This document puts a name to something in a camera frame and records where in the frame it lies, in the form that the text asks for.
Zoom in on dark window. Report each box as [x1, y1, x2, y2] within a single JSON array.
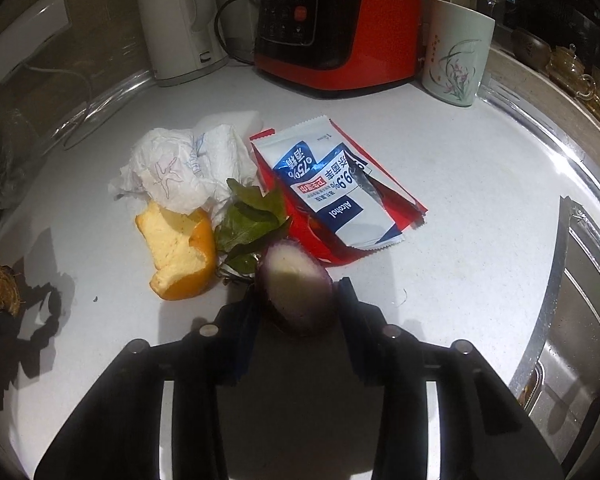
[[500, 0, 600, 61]]

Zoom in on white electric kettle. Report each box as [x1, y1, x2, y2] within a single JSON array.
[[133, 0, 229, 87]]

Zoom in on alcohol wipe packets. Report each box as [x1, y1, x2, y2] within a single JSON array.
[[250, 119, 428, 263]]

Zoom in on white wall socket cover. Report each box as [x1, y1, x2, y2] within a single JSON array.
[[0, 0, 72, 85]]

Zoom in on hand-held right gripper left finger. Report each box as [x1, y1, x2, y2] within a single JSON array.
[[32, 287, 266, 480]]

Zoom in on white tissue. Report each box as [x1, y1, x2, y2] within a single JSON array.
[[107, 122, 261, 213]]

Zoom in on orange peel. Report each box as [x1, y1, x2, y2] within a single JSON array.
[[135, 200, 217, 302]]

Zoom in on purple onion piece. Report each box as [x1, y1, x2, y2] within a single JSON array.
[[256, 244, 338, 336]]

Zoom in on green leaves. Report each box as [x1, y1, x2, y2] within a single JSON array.
[[214, 178, 293, 286]]

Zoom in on red and black blender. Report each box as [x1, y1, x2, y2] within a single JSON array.
[[254, 0, 423, 101]]

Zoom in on clear glass teapot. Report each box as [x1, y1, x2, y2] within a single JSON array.
[[547, 42, 596, 97]]

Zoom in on blue and white wipe packet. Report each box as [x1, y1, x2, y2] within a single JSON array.
[[254, 116, 406, 251]]

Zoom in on white floral ceramic cup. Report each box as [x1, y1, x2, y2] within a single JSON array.
[[421, 0, 496, 108]]

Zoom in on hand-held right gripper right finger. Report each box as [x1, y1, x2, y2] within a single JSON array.
[[332, 277, 566, 480]]

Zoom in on dark brown teapot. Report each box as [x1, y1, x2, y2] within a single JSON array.
[[510, 27, 551, 72]]

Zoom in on stainless steel sink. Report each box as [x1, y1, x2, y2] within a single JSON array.
[[507, 195, 600, 480]]

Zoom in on black power cable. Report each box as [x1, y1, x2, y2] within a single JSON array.
[[215, 0, 261, 67]]

